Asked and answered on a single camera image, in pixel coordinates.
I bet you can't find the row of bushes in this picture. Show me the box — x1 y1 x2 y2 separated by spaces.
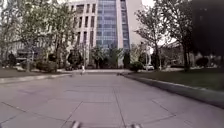
34 46 145 74

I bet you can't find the grey paved slab path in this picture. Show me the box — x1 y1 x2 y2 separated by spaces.
0 72 224 128

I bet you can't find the white car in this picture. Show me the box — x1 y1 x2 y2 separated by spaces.
143 64 155 71

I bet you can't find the tall glass fronted building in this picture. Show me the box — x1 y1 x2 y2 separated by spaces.
68 0 145 68

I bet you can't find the grey stone kerb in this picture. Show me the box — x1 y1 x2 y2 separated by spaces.
0 72 73 85
121 73 224 110

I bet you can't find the row of trees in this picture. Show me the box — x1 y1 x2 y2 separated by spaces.
134 0 224 73
0 0 79 72

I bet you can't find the grass strip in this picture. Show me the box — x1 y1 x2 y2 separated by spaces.
0 67 61 79
128 68 224 93

